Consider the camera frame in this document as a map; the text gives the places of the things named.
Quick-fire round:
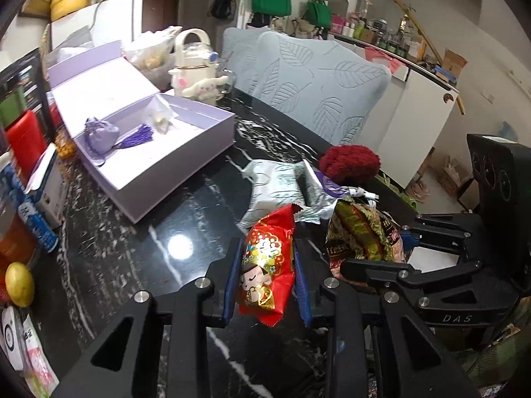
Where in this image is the red cartoon snack packet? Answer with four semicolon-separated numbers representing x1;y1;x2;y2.
237;204;301;327

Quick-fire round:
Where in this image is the gold patterned snack packet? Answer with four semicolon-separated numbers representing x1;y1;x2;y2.
325;197;406;279

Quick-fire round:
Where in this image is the white cable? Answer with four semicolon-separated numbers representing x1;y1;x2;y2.
347;186;380;205

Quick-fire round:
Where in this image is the silver purple foil packet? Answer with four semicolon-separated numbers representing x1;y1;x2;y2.
296;159;353;220

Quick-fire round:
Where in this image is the dark red fluffy yarn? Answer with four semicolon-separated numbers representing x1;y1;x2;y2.
319;145;381;185

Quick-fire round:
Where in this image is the lavender drawstring pouch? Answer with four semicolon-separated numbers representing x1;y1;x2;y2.
84;118;154;167

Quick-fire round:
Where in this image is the clear plastic zip bag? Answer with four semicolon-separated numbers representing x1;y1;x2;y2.
147;95;177;135

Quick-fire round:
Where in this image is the open lavender gift box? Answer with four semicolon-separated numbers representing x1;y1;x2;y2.
48;41;235;223

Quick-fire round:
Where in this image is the front blue leaf cushion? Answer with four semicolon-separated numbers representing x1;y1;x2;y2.
249;32;392;146

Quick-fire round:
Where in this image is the blue leaf cushion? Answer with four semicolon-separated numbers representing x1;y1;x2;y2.
221;27;270;94
249;32;392;146

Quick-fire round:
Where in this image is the cardboard box on counter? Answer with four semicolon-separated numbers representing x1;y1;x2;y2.
442;48;468;78

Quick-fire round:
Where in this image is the clear glass mug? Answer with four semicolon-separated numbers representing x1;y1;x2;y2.
216;68;237;101

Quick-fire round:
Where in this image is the blue tablet tube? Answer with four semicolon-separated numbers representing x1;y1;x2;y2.
17;199;58;252

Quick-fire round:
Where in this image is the yellow lemon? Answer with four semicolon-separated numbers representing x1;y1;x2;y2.
5;262;35;308

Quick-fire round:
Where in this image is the white blue medicine box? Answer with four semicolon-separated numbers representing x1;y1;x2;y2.
25;143;68;229

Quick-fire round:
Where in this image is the cream cinnamoroll water bottle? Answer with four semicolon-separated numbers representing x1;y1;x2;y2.
169;29;220;105

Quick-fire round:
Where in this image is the rear blue leaf cushion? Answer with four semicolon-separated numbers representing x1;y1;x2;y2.
221;27;270;94

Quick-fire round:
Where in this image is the lower green tote bag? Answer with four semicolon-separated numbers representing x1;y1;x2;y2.
303;0;332;29

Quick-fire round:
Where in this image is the white plastic food bag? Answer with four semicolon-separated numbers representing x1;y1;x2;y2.
121;26;183;91

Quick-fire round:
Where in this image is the red lidded bottle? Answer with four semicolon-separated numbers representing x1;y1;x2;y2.
6;110;47;180

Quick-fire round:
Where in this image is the dark hanging handbag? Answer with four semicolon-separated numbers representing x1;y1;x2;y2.
210;0;237;22

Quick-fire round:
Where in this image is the white mini fridge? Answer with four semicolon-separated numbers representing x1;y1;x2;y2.
50;0;143;49

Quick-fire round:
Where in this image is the dark brown door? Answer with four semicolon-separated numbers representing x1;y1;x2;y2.
142;0;179;33

